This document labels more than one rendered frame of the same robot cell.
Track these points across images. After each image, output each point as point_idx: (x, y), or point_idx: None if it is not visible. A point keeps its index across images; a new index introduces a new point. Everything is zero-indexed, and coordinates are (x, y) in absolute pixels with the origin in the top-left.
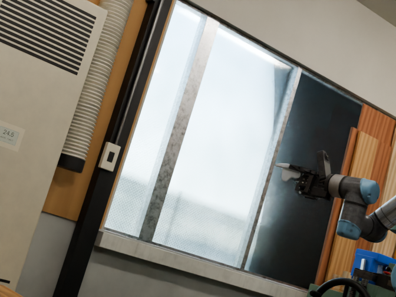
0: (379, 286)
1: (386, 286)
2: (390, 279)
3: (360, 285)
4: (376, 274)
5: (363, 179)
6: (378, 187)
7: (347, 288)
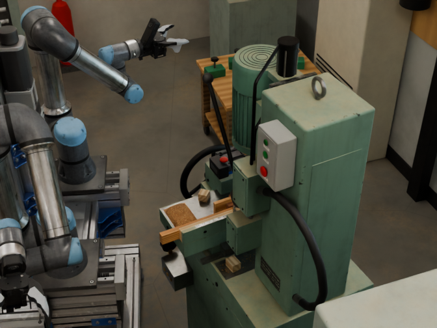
0: (205, 163)
1: (211, 168)
2: (212, 164)
3: (198, 152)
4: (218, 154)
5: (107, 45)
6: (101, 53)
7: (211, 153)
